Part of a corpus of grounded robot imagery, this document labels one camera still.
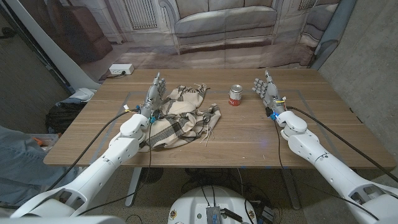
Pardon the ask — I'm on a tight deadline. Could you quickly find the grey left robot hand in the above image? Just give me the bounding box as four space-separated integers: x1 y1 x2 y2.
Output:
139 72 167 119

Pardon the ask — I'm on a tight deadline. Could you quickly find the black round floor fan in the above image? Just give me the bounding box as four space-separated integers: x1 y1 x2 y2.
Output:
139 167 164 184

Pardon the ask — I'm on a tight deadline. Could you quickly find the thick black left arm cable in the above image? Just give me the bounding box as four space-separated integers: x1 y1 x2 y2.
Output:
46 107 141 191

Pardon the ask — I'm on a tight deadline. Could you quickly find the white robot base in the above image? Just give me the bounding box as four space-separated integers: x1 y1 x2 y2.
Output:
167 185 258 224

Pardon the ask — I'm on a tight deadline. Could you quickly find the printed living room backdrop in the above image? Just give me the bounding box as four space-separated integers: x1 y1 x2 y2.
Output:
15 0 343 90

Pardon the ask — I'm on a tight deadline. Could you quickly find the red white soup can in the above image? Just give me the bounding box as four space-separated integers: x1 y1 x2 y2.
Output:
228 84 243 107

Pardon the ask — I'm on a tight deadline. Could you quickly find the white power strip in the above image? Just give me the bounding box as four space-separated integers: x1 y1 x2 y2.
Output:
108 63 135 76

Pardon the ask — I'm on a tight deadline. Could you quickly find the white table leg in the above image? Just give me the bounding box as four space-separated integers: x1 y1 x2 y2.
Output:
124 167 142 208

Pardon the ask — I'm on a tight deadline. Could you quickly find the grey floor box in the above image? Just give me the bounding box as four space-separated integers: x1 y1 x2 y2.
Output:
262 205 275 222

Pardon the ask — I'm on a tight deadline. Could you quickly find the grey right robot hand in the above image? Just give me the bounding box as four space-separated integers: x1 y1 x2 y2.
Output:
251 70 287 116

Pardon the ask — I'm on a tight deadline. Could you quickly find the black bag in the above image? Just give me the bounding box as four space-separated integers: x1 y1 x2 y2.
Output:
45 101 86 134

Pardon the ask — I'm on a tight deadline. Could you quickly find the black connector block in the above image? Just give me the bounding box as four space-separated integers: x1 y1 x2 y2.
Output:
222 208 243 223

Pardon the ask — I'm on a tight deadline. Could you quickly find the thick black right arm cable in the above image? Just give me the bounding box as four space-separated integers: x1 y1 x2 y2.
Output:
285 106 398 183

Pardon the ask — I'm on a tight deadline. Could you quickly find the cream plaid fringed scarf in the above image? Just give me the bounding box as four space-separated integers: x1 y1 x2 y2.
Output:
138 83 222 153

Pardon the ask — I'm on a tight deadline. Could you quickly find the grey finned electronics box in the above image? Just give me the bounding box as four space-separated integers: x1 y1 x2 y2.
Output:
206 205 222 224

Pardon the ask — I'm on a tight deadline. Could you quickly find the white leaning board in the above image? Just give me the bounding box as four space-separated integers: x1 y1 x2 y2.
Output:
6 0 100 91

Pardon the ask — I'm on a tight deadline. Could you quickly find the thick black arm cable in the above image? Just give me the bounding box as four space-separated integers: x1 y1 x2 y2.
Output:
46 107 141 191
285 106 398 183

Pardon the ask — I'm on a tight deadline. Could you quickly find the grey blue rolled sheet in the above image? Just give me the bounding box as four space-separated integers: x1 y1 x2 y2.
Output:
310 0 357 70

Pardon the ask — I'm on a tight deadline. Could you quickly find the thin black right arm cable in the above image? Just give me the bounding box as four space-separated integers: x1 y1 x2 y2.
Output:
272 119 380 221

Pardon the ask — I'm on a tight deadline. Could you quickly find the grey table leg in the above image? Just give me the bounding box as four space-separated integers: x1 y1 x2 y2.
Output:
281 167 302 211

